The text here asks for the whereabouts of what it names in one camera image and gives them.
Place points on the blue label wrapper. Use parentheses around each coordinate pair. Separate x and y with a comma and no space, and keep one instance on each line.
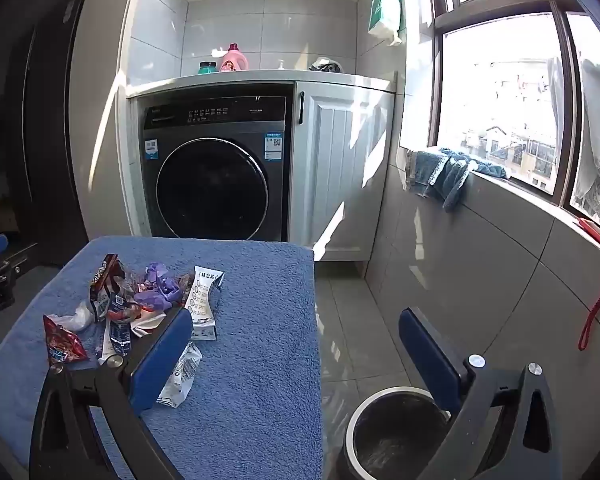
(120,332)

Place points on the brown window frame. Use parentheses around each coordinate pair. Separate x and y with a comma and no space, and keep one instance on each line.
(562,110)

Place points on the teal jar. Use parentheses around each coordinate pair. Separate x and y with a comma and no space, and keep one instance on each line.
(207,67)

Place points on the pink detergent bottle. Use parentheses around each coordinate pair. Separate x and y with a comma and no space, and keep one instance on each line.
(233,60)

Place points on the dark door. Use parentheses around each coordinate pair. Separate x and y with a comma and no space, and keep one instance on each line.
(35,135)

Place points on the red white wrapper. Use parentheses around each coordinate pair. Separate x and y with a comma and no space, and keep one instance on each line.
(142,323)

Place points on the grey blue cloth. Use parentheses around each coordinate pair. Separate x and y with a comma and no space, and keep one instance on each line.
(421,172)

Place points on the red snack packet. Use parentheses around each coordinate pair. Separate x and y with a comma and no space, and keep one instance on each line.
(62,345)

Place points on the clear plastic wrapper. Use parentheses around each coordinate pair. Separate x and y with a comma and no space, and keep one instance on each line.
(182,375)

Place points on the white crumpled tissue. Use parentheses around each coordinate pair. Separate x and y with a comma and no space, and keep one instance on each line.
(77,317)

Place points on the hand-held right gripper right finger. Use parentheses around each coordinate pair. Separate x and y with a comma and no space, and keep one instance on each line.
(426,355)

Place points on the round black trash can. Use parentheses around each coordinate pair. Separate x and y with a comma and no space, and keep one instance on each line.
(395,440)

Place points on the dark grey washing machine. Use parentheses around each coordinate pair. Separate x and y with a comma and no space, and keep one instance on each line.
(210,185)

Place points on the blue terry cloth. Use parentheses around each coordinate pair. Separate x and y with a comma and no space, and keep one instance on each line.
(455,177)

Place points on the dark crumpled cloth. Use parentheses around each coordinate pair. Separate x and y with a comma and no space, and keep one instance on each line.
(325,65)

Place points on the green white hanging bag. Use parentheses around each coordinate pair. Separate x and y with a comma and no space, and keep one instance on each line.
(386,12)

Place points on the blue terry towel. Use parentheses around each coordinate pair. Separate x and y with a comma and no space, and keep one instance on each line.
(260,340)

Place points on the white cabinet door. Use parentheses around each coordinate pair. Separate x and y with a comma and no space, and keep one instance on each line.
(340,170)

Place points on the white printed packet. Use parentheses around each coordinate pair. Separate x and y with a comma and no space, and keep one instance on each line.
(202,300)

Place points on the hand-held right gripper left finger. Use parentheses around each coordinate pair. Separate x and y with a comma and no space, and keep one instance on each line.
(161,357)

